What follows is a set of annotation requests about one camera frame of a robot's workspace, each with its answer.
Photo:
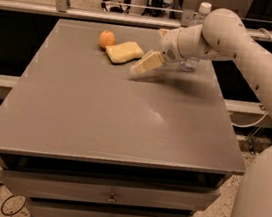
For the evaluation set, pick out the clear plastic water bottle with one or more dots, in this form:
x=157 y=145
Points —
x=190 y=65

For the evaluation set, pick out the grey drawer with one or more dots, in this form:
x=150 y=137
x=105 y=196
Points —
x=48 y=209
x=106 y=191

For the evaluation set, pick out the grey drawer cabinet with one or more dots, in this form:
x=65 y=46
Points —
x=74 y=113

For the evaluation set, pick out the orange fruit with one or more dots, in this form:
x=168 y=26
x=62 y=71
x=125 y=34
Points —
x=106 y=38

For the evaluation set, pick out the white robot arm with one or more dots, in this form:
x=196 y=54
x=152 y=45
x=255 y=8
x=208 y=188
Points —
x=224 y=36

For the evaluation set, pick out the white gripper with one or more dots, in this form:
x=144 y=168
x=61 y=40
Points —
x=168 y=45

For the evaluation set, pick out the lower grey drawer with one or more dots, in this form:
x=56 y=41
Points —
x=48 y=209

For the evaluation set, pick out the yellow sponge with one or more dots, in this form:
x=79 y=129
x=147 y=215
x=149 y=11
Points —
x=124 y=52

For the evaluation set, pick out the upper grey drawer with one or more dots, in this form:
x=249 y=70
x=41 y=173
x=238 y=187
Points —
x=106 y=191

